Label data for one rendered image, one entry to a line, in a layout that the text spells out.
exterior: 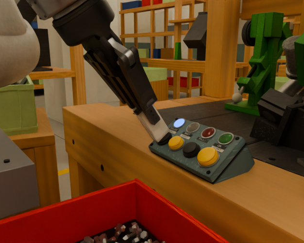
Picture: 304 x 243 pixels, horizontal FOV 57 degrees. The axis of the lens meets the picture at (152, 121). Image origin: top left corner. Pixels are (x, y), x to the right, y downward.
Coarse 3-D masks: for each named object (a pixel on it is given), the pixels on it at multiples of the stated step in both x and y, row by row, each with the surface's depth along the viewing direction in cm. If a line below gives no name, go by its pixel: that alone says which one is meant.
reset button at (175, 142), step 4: (176, 136) 45; (172, 140) 45; (176, 140) 44; (180, 140) 44; (168, 144) 45; (172, 144) 44; (176, 144) 44; (180, 144) 44; (172, 148) 44; (176, 148) 44
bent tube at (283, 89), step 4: (292, 80) 56; (296, 80) 56; (284, 84) 56; (288, 84) 56; (292, 84) 55; (296, 84) 55; (280, 88) 56; (284, 88) 56; (288, 88) 55; (292, 88) 55; (296, 88) 55; (300, 88) 56; (284, 92) 55; (288, 92) 55; (292, 92) 55; (296, 92) 56; (292, 96) 56
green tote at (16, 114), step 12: (24, 84) 94; (0, 96) 91; (12, 96) 93; (24, 96) 94; (0, 108) 92; (12, 108) 94; (24, 108) 95; (0, 120) 93; (12, 120) 94; (24, 120) 96; (36, 120) 102; (12, 132) 95; (24, 132) 97; (36, 132) 99
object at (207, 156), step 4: (204, 148) 40; (208, 148) 39; (212, 148) 39; (200, 152) 40; (204, 152) 39; (208, 152) 39; (212, 152) 38; (216, 152) 38; (200, 156) 39; (204, 156) 38; (208, 156) 38; (212, 156) 38; (216, 156) 38; (200, 160) 38; (204, 160) 38; (208, 160) 38; (212, 160) 38; (204, 164) 38; (208, 164) 38
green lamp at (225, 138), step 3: (222, 135) 41; (225, 135) 41; (228, 135) 40; (231, 135) 40; (219, 138) 41; (222, 138) 40; (225, 138) 40; (228, 138) 40; (231, 138) 40; (219, 141) 41; (222, 141) 40; (225, 141) 40; (228, 141) 40
